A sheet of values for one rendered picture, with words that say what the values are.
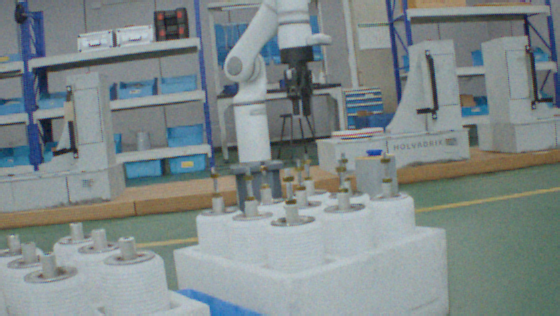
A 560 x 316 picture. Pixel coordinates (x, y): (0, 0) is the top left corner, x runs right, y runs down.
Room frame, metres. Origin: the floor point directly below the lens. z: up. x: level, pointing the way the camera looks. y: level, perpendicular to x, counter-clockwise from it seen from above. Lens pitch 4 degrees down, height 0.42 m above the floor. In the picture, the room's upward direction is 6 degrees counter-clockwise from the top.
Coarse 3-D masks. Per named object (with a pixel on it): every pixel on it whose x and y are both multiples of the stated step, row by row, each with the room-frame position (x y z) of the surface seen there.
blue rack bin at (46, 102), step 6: (42, 96) 5.77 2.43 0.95; (48, 96) 6.00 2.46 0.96; (54, 96) 6.06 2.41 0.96; (60, 96) 6.06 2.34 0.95; (42, 102) 5.58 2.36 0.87; (48, 102) 5.59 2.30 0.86; (54, 102) 5.60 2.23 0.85; (60, 102) 5.61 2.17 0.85; (42, 108) 5.59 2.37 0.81; (48, 108) 5.60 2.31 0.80
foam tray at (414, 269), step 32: (192, 256) 1.09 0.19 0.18; (224, 256) 1.07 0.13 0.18; (352, 256) 0.96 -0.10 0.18; (384, 256) 0.97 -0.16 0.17; (416, 256) 1.03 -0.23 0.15; (192, 288) 1.11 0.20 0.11; (224, 288) 1.01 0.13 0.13; (256, 288) 0.92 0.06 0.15; (288, 288) 0.85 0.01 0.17; (320, 288) 0.88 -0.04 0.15; (352, 288) 0.93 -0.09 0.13; (384, 288) 0.97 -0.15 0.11; (416, 288) 1.02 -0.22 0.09
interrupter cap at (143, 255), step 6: (138, 252) 0.81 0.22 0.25; (144, 252) 0.81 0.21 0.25; (150, 252) 0.80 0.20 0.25; (108, 258) 0.78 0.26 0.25; (114, 258) 0.78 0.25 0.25; (120, 258) 0.79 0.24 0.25; (138, 258) 0.78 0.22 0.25; (144, 258) 0.76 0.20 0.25; (150, 258) 0.77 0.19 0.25; (108, 264) 0.75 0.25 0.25; (114, 264) 0.75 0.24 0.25; (120, 264) 0.74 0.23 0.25; (126, 264) 0.74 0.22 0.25
